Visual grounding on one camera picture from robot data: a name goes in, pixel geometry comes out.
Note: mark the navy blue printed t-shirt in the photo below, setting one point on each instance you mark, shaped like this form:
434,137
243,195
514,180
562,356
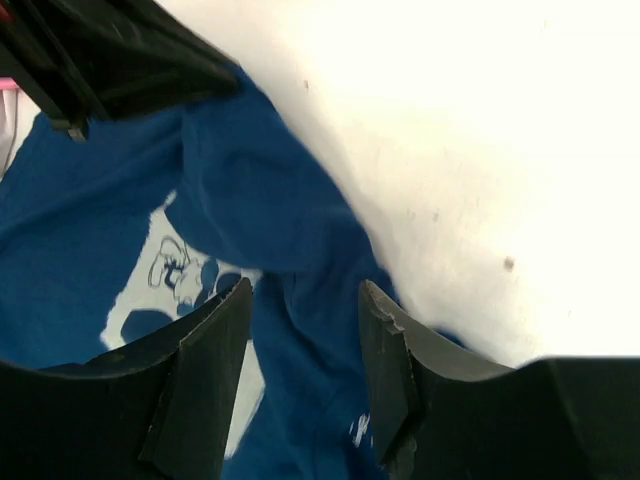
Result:
104,241

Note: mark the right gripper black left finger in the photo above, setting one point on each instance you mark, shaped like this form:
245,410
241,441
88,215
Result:
157,408

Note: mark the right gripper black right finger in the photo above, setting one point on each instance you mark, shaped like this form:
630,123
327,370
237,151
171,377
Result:
439,411

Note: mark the white t-shirt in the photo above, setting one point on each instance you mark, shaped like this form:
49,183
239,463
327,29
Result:
18,112

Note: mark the pink t-shirt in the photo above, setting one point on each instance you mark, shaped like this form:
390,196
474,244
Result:
7,84

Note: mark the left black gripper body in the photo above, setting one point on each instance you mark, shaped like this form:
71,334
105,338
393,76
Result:
107,60

